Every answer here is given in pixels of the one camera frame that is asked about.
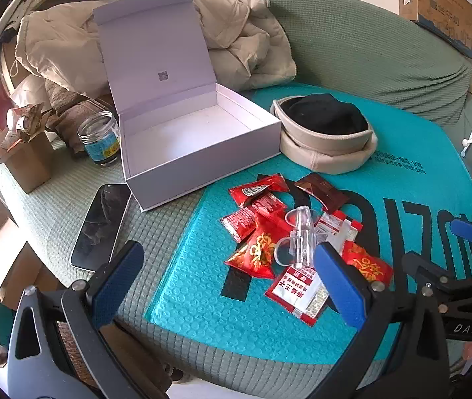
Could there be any printed cardboard shipping box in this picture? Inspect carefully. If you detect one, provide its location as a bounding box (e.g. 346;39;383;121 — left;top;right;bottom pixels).
381;0;472;59

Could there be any red and gold candy packet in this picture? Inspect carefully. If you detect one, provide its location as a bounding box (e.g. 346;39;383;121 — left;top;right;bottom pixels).
341;242;394;294
224;226;289;279

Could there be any green sofa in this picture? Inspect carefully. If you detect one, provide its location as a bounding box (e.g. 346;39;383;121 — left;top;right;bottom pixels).
0;0;472;391

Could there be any small brown cardboard box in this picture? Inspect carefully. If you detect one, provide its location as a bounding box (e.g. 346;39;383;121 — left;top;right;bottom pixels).
0;104;54;194

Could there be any brown sauce sachet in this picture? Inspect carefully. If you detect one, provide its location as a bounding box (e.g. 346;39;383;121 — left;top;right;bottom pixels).
294;172;350;212

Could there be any glass jar with blue label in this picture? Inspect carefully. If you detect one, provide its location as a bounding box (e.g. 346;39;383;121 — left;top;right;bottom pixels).
77;111;121;166

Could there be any white gift box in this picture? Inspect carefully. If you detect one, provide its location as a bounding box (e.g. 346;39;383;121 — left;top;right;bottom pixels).
93;0;282;212

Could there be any beige puffer jacket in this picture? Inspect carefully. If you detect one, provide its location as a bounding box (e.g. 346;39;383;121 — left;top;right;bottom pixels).
15;0;299;104

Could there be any red ketchup sachet with label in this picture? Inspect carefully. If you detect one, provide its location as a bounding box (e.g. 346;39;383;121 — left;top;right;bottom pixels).
228;173;289;208

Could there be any beige hat with black lining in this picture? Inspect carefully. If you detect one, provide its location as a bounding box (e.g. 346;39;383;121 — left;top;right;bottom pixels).
270;93;379;175

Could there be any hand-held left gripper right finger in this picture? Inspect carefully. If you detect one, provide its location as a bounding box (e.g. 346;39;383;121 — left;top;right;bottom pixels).
314;243;455;399

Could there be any black smartphone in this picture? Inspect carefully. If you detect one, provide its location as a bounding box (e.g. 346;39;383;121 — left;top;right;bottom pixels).
71;183;133;273

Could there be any small white red packet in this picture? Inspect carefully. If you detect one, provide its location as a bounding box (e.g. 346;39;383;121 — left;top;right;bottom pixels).
314;211;363;251

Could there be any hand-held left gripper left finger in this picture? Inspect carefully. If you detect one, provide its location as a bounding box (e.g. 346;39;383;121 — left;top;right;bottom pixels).
7;240;166;399

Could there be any flat brown cardboard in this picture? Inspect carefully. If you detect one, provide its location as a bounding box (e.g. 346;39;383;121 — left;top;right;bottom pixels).
0;212;54;310

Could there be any large white red snack packet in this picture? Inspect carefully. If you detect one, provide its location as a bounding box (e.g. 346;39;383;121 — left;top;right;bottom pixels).
264;265;330;326

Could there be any teal bubble mailer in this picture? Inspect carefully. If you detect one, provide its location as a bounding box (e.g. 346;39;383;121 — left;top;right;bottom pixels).
144;84;472;362

